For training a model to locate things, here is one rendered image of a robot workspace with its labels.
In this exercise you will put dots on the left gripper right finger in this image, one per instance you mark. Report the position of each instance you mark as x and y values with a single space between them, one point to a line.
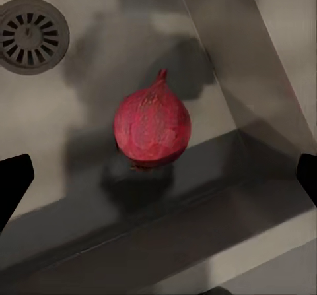
307 175

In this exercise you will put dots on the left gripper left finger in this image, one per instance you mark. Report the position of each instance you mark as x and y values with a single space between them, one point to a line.
16 175

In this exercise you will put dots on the drop in sink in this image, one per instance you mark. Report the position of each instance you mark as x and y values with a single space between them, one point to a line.
246 71

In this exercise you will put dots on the vidalia onion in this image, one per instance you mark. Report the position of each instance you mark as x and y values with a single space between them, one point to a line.
152 126

